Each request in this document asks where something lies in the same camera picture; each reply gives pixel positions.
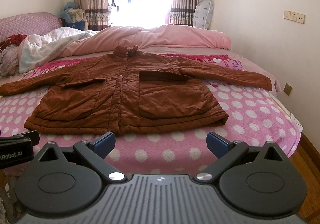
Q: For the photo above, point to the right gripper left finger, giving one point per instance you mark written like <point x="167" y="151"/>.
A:
<point x="92" y="155"/>

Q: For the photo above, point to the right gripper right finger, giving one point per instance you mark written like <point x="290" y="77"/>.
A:
<point x="227" y="153"/>

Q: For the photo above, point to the brown padded jacket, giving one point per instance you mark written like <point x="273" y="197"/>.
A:
<point x="130" y="91"/>

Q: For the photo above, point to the blue and beige clothes pile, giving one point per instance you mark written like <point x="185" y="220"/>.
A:
<point x="74" y="17"/>

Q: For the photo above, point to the grey knitted garment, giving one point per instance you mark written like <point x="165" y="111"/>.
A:
<point x="9" y="61"/>

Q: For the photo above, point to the white floral duvet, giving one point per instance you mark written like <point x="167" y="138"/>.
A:
<point x="36" y="50"/>

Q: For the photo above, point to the red garment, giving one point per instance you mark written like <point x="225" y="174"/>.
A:
<point x="12" y="40"/>

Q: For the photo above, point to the pink quilt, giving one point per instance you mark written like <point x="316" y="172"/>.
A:
<point x="172" y="36"/>

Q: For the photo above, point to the gold floor-level wall socket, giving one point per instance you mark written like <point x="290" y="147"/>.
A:
<point x="287" y="89"/>

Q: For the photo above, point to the triple wall socket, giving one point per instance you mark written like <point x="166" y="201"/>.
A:
<point x="294" y="16"/>

